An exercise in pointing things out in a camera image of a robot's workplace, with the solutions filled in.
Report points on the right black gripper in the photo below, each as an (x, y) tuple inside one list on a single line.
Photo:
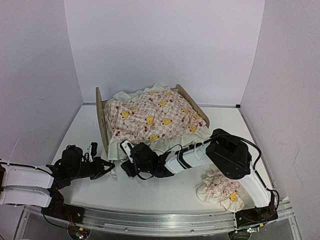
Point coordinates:
[(127, 167)]

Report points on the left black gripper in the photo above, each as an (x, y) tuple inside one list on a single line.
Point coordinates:
[(99, 170)]

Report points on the duck print ruffled bed cover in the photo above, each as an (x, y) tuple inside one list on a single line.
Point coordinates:
[(156, 116)]

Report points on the wooden pet bed frame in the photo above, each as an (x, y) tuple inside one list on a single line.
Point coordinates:
[(101, 110)]

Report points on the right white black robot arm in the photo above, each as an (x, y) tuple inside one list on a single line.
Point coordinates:
[(229, 153)]

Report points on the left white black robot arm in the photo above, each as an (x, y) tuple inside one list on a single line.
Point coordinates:
[(28, 185)]

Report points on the duck print ruffled pillow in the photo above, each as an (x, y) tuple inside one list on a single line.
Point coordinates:
[(222, 191)]

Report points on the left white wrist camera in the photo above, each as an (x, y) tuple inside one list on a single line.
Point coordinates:
[(91, 152)]

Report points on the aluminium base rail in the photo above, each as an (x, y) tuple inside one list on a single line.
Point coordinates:
[(170, 225)]

